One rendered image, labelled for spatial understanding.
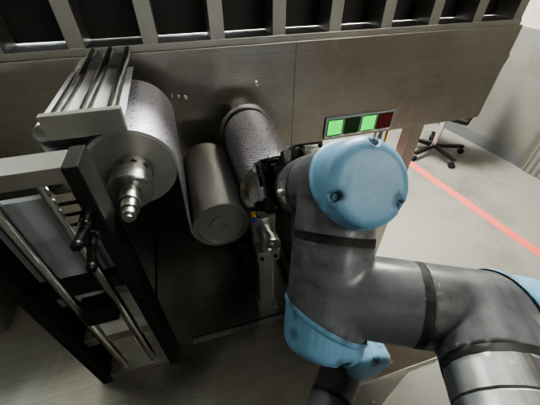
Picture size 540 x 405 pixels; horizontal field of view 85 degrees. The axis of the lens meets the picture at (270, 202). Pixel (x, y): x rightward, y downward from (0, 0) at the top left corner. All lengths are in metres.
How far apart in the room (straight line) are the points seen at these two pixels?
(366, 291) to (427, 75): 0.93
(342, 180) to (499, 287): 0.16
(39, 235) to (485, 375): 0.50
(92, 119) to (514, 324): 0.49
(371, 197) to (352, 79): 0.74
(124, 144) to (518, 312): 0.51
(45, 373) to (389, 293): 0.80
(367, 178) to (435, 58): 0.90
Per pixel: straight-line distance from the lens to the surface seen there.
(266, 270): 0.71
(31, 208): 0.48
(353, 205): 0.23
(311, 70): 0.89
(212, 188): 0.63
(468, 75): 1.24
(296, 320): 0.27
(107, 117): 0.47
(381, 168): 0.24
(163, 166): 0.54
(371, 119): 1.05
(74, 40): 0.82
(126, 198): 0.47
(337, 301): 0.25
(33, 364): 0.94
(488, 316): 0.28
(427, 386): 1.86
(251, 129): 0.68
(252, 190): 0.58
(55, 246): 0.52
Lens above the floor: 1.62
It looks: 41 degrees down
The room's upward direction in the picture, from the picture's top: straight up
